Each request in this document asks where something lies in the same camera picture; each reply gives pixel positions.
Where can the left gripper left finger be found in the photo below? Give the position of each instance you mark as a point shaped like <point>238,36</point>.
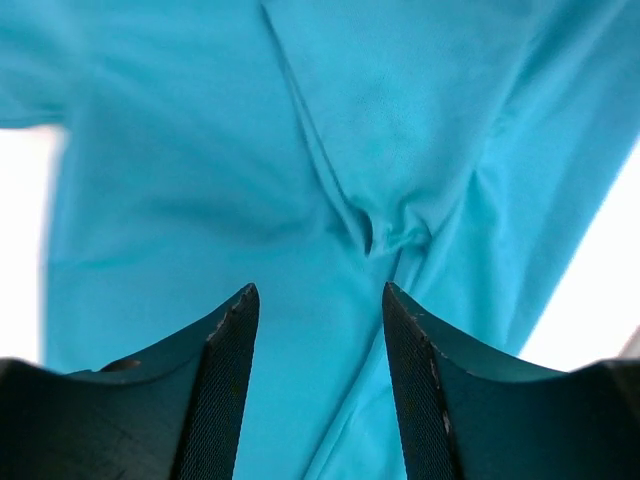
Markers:
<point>173,410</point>

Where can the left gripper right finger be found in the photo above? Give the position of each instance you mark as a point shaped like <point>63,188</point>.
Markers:
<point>469,411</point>

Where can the teal t shirt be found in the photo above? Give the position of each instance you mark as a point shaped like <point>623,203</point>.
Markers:
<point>318,149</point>

